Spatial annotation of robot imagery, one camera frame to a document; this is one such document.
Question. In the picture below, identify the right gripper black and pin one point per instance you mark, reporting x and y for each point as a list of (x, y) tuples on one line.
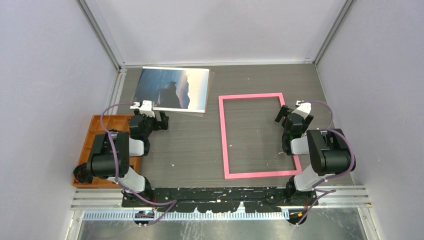
[(284, 111)]

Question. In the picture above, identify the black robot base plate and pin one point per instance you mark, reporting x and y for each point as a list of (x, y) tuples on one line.
[(265, 199)]

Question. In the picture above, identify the orange compartment tray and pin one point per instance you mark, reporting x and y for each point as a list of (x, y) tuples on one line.
[(117, 122)]

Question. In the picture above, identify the aluminium rail front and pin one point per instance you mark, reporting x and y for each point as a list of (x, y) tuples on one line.
[(327, 197)]

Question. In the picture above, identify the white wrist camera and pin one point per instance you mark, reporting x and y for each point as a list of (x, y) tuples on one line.
[(143, 108), (303, 109)]

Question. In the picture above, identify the clear acrylic sheet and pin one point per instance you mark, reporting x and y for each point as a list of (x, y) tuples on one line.
[(208, 99)]

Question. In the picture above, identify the pink wooden picture frame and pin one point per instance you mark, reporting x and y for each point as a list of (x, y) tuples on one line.
[(225, 156)]

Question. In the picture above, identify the landscape photo print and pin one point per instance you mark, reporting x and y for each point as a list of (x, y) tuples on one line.
[(174, 89)]

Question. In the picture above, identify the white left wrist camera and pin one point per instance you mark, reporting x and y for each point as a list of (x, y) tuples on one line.
[(143, 108)]

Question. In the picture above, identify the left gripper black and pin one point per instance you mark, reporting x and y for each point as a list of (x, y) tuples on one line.
[(157, 124)]

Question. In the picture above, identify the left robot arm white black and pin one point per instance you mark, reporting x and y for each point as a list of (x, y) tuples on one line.
[(110, 154)]

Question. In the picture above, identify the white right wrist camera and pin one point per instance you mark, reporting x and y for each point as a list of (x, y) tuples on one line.
[(303, 109)]

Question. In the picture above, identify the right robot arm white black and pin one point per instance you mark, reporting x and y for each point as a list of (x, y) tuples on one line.
[(328, 151)]

